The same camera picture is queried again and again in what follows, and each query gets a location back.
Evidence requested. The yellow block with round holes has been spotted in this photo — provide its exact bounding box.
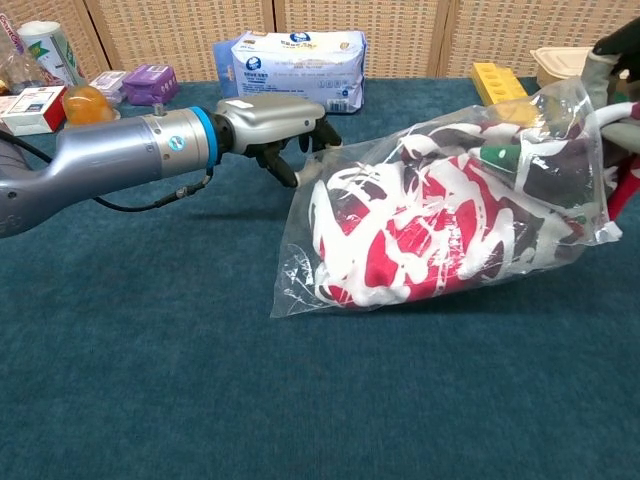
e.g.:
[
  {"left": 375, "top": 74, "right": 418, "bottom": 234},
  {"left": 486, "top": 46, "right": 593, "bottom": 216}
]
[{"left": 470, "top": 62, "right": 531, "bottom": 108}]

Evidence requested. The clear plastic water bottle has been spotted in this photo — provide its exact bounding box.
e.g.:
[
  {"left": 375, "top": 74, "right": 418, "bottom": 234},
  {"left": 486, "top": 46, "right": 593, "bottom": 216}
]
[{"left": 0, "top": 12, "right": 46, "bottom": 96}]

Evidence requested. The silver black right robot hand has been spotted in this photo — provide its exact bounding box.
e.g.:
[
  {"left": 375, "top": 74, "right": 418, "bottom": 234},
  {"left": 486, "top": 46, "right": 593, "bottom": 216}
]
[{"left": 582, "top": 17, "right": 640, "bottom": 146}]

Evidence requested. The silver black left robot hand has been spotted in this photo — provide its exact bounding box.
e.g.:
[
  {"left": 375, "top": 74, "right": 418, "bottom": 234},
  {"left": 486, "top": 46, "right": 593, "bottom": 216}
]
[{"left": 212, "top": 95, "right": 344, "bottom": 189}]

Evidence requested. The rattan folding screen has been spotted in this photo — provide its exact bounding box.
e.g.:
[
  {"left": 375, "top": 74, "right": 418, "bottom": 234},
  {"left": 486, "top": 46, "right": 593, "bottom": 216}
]
[{"left": 0, "top": 0, "right": 640, "bottom": 84}]

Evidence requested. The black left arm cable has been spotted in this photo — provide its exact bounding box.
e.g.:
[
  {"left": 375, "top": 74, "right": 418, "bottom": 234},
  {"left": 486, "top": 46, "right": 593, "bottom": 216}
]
[{"left": 0, "top": 132, "right": 216, "bottom": 213}]

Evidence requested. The blue carpet table mat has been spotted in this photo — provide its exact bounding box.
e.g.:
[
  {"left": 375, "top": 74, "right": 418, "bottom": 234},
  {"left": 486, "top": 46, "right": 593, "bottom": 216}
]
[{"left": 0, "top": 77, "right": 640, "bottom": 480}]

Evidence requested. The white red cardboard box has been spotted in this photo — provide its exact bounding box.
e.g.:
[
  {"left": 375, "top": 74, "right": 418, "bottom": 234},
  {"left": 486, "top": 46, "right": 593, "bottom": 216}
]
[{"left": 0, "top": 85, "right": 69, "bottom": 137}]

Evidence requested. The beige lidded lunch box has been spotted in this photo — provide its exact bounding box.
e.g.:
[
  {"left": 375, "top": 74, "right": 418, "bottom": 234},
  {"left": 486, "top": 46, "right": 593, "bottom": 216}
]
[{"left": 529, "top": 46, "right": 596, "bottom": 89}]

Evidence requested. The clear plastic zip bag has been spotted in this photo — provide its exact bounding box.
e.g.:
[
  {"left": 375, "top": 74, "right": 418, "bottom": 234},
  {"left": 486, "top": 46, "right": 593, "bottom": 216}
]
[{"left": 269, "top": 79, "right": 624, "bottom": 320}]

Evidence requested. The purple cardboard box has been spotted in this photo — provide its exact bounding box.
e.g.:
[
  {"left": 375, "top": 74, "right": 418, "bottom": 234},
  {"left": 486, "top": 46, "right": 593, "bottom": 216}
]
[{"left": 121, "top": 63, "right": 180, "bottom": 106}]

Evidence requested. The red white patterned garment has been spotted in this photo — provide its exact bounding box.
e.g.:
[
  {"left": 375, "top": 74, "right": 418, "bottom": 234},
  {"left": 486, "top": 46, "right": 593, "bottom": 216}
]
[{"left": 308, "top": 99, "right": 640, "bottom": 308}]

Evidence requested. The pale lilac clear box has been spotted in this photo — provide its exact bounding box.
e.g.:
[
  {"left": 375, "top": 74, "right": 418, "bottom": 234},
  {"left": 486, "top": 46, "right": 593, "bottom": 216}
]
[{"left": 88, "top": 69, "right": 129, "bottom": 105}]

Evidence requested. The white blue tissue pack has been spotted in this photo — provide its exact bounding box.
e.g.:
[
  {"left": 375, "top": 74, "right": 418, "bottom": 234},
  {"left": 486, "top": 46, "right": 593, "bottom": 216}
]
[{"left": 213, "top": 30, "right": 368, "bottom": 115}]

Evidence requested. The white capped green label bottle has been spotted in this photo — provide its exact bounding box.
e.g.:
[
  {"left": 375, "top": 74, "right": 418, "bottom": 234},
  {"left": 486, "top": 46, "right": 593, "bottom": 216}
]
[{"left": 17, "top": 20, "right": 84, "bottom": 87}]

